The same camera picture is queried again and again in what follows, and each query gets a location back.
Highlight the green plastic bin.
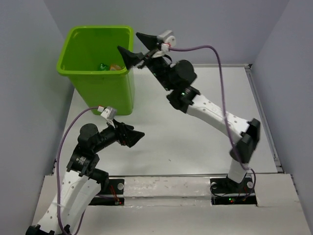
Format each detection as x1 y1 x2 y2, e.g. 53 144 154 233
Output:
56 25 135 116

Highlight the small orange bottle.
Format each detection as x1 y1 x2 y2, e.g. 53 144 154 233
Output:
110 64 123 71

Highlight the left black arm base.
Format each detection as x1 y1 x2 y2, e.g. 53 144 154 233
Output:
89 178 125 206

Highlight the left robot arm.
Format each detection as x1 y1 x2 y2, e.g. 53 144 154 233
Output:
26 120 145 235

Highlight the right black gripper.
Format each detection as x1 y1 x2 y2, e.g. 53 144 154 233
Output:
116 32 172 92

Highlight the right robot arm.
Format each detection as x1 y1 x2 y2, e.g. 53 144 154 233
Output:
117 30 261 192

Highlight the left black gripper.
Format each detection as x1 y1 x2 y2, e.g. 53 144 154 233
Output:
93 118 145 152

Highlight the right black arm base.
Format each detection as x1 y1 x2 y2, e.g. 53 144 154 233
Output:
209 176 257 206

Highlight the green plastic bottle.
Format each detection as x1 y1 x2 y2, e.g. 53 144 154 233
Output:
98 63 110 71

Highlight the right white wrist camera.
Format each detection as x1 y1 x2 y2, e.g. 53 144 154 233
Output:
152 30 176 58

